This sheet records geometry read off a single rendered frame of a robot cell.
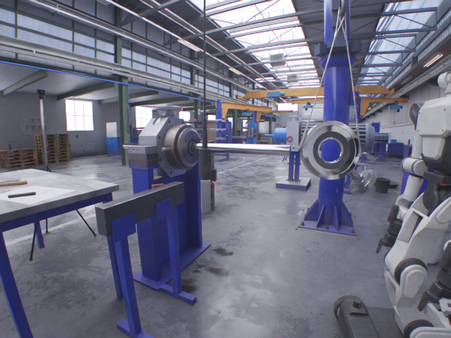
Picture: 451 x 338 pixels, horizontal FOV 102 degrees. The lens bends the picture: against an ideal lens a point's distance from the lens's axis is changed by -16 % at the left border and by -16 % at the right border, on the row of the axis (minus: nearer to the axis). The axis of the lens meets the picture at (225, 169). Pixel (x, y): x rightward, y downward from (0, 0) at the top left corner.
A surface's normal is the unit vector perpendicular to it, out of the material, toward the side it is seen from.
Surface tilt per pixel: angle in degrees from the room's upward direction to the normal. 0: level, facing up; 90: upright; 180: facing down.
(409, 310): 90
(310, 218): 90
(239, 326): 0
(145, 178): 90
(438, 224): 90
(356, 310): 0
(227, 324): 0
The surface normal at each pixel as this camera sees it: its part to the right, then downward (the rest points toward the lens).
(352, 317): 0.00, -0.99
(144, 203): 0.90, 0.07
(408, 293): -0.25, 0.16
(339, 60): -0.25, 0.74
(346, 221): -0.76, 0.11
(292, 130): -0.46, 0.15
